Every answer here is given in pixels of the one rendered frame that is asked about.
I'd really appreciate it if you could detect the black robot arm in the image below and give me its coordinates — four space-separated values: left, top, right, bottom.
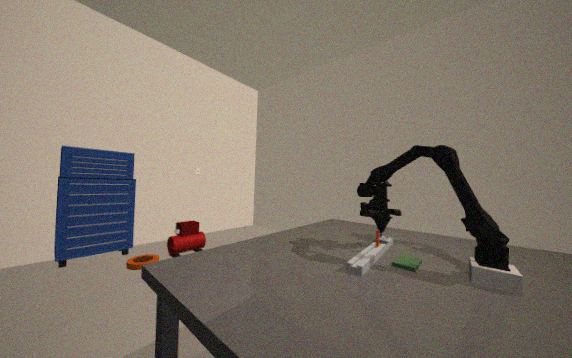
357 145 511 271

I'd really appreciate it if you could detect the aluminum slotted rail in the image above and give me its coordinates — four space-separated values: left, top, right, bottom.
347 236 393 277

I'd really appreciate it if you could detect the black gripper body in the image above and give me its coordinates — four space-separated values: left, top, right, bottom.
360 197 401 217

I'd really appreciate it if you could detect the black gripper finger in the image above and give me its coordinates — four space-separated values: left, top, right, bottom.
371 217 385 233
382 217 393 233

